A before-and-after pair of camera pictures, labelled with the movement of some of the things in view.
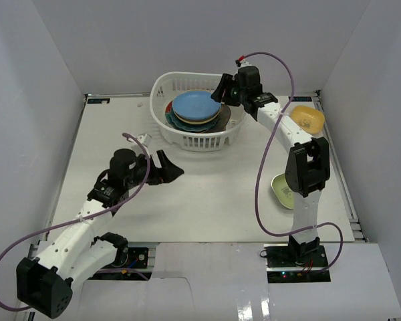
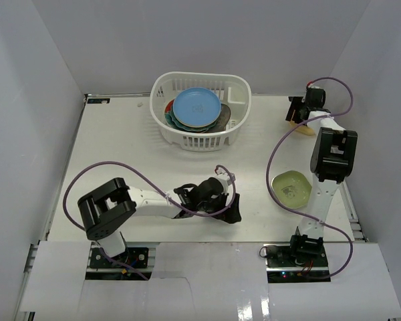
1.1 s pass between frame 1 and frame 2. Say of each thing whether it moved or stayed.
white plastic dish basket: stayed
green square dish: stayed
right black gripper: moved
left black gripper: moved
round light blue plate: moved
